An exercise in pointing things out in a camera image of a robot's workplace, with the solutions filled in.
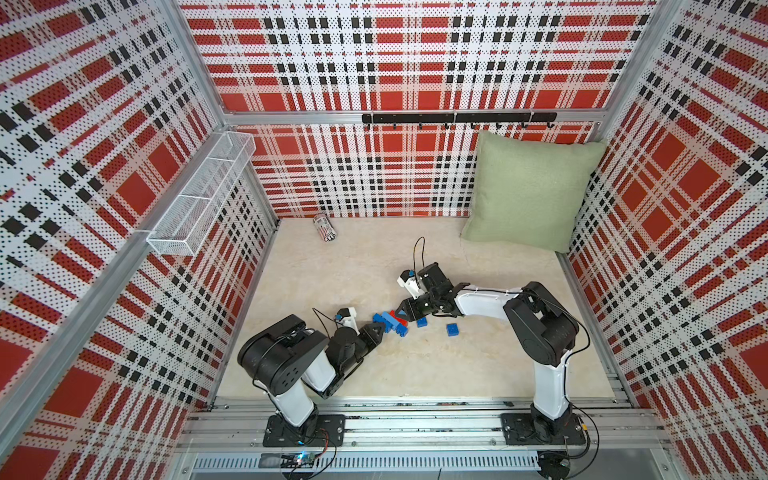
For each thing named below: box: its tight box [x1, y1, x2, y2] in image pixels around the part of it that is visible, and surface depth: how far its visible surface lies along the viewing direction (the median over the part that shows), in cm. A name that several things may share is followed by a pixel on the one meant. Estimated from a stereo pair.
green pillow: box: [460, 130, 608, 253], surface depth 98 cm
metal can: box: [313, 213, 338, 242], surface depth 117 cm
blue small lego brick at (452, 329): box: [446, 323, 459, 337], surface depth 92 cm
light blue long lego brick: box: [381, 311, 400, 330], surface depth 92 cm
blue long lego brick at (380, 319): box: [372, 313, 393, 333], surface depth 92 cm
